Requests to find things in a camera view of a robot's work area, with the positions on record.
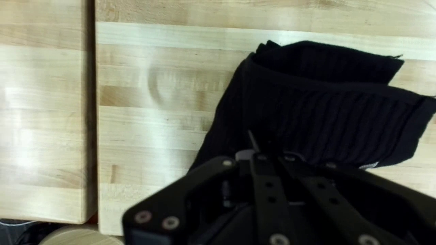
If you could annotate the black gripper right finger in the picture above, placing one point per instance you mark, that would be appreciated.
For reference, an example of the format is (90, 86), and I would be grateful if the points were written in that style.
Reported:
(336, 208)

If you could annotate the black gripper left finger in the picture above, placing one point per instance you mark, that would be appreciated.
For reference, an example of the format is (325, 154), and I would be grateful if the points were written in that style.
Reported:
(268, 195)

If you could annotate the black towel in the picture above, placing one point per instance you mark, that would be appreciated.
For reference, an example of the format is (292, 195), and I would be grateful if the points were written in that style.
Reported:
(328, 109)

